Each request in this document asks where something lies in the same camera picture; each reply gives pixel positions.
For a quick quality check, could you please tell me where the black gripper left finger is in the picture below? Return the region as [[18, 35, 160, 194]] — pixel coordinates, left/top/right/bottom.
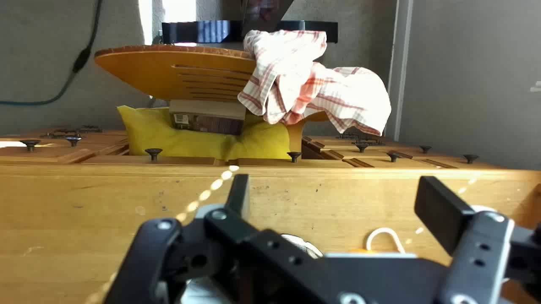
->
[[103, 172, 340, 304]]

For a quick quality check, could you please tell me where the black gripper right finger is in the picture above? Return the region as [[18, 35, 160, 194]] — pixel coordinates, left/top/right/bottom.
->
[[414, 173, 541, 304]]

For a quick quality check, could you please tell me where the yellow cushion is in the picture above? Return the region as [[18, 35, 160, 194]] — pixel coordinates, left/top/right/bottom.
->
[[116, 104, 294, 163]]

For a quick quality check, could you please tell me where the wooden chair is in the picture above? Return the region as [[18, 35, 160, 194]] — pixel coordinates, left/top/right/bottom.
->
[[93, 43, 331, 136]]

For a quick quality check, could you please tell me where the black flat panel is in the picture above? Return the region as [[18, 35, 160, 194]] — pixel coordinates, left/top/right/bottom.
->
[[160, 20, 340, 45]]

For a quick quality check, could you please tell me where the red white checkered cloth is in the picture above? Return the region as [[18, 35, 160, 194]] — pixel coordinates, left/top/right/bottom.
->
[[235, 28, 394, 138]]

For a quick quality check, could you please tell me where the black wall cable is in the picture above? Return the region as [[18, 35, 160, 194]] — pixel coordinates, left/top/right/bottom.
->
[[0, 0, 105, 107]]

